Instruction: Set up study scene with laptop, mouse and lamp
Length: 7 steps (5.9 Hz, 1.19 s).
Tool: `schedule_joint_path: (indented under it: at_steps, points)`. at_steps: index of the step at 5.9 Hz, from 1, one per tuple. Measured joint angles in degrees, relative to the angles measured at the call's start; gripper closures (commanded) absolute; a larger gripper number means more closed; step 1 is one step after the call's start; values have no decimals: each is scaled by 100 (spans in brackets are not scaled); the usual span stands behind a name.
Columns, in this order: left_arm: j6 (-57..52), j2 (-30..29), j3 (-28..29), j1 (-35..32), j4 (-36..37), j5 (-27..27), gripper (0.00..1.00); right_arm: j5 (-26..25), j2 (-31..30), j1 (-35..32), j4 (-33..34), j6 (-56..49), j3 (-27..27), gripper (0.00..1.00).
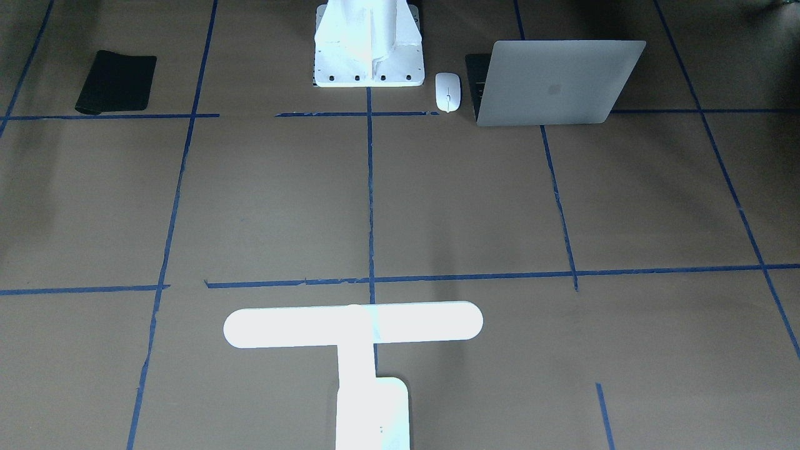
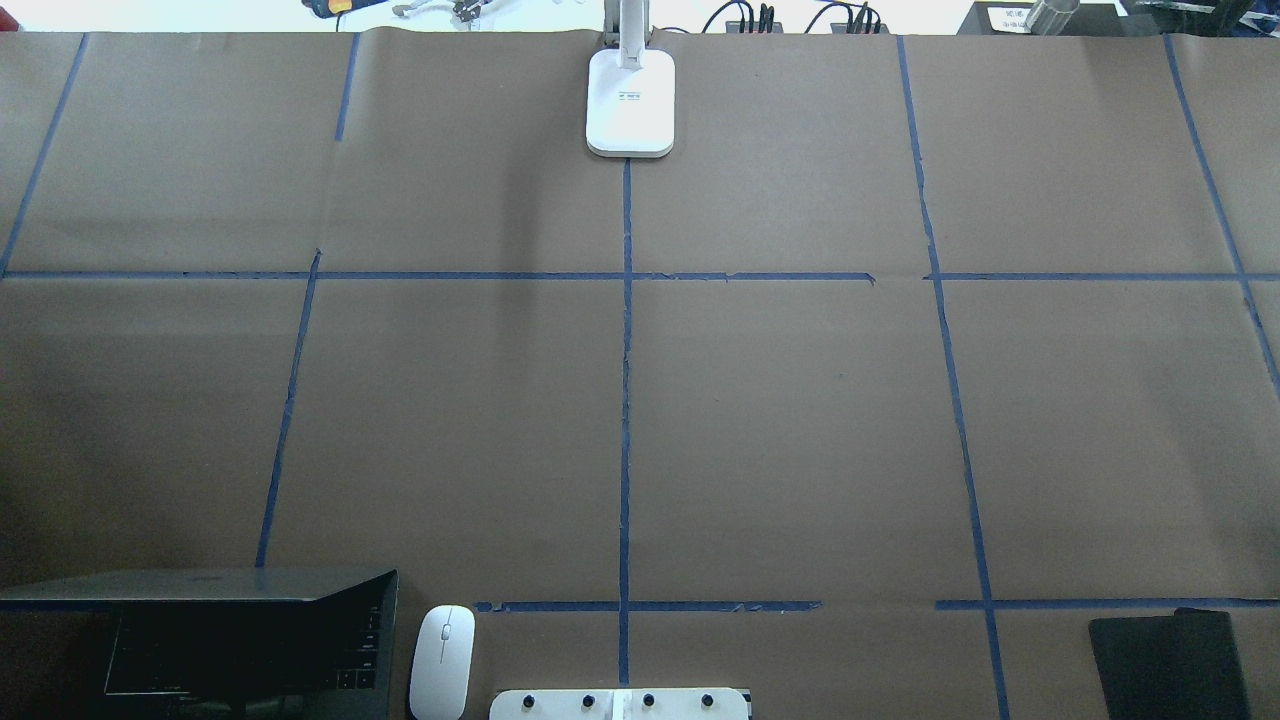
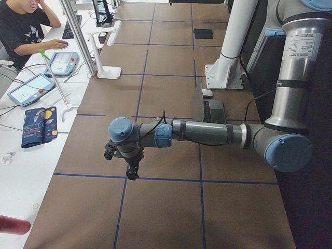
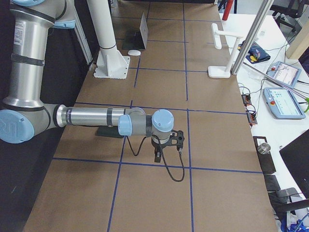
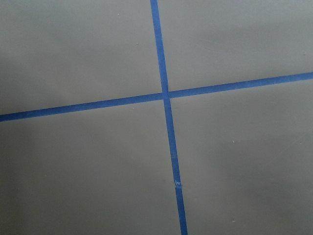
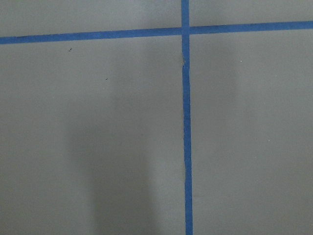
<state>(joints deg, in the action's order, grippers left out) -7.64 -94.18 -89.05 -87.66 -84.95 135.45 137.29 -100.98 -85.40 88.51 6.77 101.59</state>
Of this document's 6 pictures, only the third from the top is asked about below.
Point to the grey laptop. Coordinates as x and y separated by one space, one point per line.
207 110

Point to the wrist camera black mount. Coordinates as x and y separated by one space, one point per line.
111 151

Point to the white desk lamp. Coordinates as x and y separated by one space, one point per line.
105 72

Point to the aluminium frame post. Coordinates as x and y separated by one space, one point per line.
71 18

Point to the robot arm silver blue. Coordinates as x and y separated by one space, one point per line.
281 140

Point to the white computer mouse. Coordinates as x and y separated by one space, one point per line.
207 94

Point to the reacher grabber stick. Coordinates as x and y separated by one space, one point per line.
68 105

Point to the far teach pendant tablet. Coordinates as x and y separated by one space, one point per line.
63 63

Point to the person in black shirt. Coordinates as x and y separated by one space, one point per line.
21 31

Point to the red cylinder bottle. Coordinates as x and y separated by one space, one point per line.
10 225

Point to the teach pendant tablet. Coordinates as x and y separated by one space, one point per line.
63 63
32 90

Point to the navy space pattern pouch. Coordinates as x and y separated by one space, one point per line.
39 126

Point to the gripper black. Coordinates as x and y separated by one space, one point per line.
134 161

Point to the near teach pendant tablet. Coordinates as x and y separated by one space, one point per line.
32 90

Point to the black mouse pad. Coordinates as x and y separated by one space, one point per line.
203 33

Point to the clear plastic wrapper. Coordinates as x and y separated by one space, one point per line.
8 158

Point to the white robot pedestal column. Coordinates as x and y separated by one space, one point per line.
225 73

